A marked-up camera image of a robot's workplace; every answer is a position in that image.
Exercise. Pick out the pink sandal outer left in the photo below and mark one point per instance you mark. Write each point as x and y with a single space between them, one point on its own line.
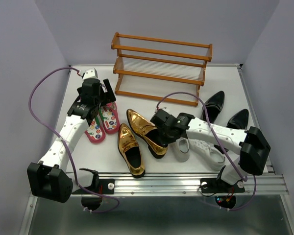
95 132

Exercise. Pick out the gold loafer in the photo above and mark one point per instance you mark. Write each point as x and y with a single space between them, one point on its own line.
147 131
129 150

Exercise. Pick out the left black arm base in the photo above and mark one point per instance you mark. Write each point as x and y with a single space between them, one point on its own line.
90 180

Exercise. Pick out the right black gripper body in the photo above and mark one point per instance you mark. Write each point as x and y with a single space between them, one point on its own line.
164 133

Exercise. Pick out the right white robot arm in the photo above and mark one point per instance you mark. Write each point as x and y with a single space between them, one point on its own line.
250 145

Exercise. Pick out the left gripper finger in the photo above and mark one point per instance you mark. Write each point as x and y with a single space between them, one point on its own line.
109 94
92 113

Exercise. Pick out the pink sandal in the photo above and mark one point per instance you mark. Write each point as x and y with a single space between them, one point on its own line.
95 132
109 117

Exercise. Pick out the orange wooden shoe shelf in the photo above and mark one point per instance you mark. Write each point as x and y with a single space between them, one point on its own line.
159 59

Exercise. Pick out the white sneaker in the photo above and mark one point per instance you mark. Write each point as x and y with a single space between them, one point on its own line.
212 157
182 150

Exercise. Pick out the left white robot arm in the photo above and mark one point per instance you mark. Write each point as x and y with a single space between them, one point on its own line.
48 178

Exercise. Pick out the aluminium front rail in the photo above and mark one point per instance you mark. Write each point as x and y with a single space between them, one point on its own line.
182 184

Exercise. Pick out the white sneaker right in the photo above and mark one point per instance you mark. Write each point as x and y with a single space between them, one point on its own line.
212 157

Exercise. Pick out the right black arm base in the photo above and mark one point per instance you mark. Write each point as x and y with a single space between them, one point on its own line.
224 193

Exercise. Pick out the black loafer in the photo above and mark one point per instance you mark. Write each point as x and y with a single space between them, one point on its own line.
238 121
215 101

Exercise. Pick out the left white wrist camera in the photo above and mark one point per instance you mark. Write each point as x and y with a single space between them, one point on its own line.
90 73

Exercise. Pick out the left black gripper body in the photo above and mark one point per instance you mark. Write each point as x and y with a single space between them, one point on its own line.
100 98

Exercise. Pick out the white sneaker left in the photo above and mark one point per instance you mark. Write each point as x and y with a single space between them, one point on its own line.
182 150

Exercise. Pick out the pink sandal inner right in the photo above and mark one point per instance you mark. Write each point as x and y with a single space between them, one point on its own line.
109 117

